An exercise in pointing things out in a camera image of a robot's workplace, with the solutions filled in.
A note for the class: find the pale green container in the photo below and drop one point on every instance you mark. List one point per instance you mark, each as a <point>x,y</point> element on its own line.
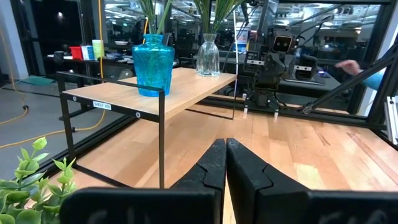
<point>98,48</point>

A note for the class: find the person's hand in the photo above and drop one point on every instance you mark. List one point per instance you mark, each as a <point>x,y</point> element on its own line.
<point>349,67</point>

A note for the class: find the teal glass vase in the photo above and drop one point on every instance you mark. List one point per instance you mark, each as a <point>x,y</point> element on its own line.
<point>154,68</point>

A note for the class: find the blue and white box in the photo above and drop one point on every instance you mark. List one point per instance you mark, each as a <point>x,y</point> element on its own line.
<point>88,52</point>

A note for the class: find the black cup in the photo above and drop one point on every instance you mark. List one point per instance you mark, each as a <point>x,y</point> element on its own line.
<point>58,56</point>

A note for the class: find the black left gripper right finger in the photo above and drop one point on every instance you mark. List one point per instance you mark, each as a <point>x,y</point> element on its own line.
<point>280,208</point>

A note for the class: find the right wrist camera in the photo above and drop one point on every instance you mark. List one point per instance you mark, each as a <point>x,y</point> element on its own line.
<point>282,44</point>

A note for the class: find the wooden shelf black frame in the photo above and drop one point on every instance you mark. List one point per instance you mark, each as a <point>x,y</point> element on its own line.
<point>186,90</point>

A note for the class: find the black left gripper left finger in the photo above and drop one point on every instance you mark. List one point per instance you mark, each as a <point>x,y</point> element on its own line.
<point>140,208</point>

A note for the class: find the small-leaf plant white pot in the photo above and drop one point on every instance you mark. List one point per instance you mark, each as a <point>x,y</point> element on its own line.
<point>28,186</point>

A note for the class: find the green floor mat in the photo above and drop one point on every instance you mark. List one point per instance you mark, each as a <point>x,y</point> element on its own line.
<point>37,81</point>

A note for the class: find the red box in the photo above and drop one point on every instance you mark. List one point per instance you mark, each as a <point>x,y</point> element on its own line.
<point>76,53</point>

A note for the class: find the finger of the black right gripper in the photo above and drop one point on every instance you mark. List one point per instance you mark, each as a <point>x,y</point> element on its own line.
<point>270,98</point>
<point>260,98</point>

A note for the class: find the clear glass vase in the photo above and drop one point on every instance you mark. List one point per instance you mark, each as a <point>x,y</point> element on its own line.
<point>207,59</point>

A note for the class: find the black metal rig frame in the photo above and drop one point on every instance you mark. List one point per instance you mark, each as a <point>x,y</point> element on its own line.
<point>342,119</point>

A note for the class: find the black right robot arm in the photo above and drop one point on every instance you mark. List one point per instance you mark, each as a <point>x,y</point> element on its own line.
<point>306,70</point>

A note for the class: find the bundle of green flower stems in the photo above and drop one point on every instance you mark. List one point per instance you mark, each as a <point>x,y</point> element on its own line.
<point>149,15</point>

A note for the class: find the silver aluminium bar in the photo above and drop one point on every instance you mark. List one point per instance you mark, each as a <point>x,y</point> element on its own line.
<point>392,121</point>

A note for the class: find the blue flower bunch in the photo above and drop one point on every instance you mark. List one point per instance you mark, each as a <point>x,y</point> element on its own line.
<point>217,15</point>

